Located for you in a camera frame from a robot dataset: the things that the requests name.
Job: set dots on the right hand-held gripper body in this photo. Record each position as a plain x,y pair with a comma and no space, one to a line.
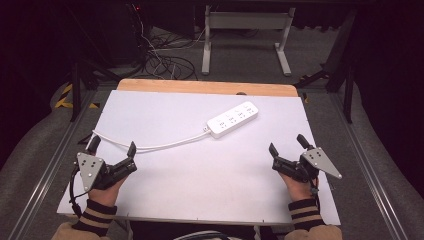
320,161

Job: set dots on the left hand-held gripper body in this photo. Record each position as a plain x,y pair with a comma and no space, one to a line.
89,168

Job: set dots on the person's left hand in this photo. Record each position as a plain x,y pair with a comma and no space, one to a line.
107,195

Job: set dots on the person's right hand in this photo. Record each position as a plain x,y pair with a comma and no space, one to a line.
298,190

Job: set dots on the white power strip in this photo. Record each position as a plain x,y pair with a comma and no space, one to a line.
233,119

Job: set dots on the black metal stand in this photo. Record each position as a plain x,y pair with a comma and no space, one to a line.
77,90
343,66

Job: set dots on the white board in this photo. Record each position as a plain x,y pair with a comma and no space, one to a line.
206,180

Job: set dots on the person's dark clothing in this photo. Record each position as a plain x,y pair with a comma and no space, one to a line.
200,231

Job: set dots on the black computer case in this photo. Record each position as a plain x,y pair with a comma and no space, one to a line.
123,30

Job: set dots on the aluminium rail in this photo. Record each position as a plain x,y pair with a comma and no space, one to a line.
366,173
50,173

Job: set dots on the white metal desk frame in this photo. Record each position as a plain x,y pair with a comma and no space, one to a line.
245,21

